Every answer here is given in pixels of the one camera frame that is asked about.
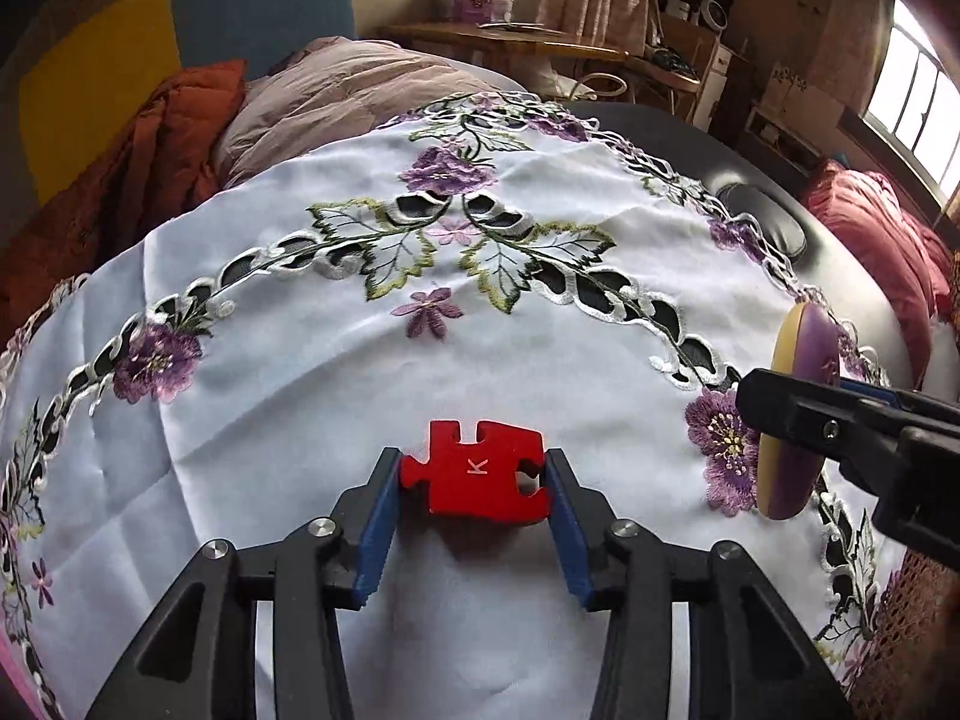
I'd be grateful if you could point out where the red puzzle piece letter K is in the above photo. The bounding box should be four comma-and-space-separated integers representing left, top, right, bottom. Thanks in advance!
398, 421, 551, 527

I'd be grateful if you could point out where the purple oval patterned case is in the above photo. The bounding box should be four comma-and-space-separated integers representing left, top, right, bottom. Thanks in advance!
757, 302, 839, 520

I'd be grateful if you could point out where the pink red cushion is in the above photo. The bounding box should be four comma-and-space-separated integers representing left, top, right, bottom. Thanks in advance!
800, 160, 953, 383

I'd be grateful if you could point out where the floral embroidered white tablecloth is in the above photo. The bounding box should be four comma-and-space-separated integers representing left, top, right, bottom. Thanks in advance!
2, 94, 907, 718

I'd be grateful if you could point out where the rust brown quilted jacket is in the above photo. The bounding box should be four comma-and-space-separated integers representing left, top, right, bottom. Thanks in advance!
2, 59, 245, 340

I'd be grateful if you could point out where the pinkish grey blanket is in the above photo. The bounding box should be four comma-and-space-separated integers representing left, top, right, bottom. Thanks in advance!
212, 37, 521, 188

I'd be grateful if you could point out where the wooden side shelf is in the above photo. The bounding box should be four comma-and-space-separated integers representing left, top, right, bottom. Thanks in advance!
377, 18, 723, 114

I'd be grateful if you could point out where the grey yellow blue sofa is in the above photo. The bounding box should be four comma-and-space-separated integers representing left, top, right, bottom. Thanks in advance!
2, 0, 355, 213

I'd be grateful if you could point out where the purple gift box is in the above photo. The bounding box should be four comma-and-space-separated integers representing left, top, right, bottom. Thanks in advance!
434, 0, 514, 25

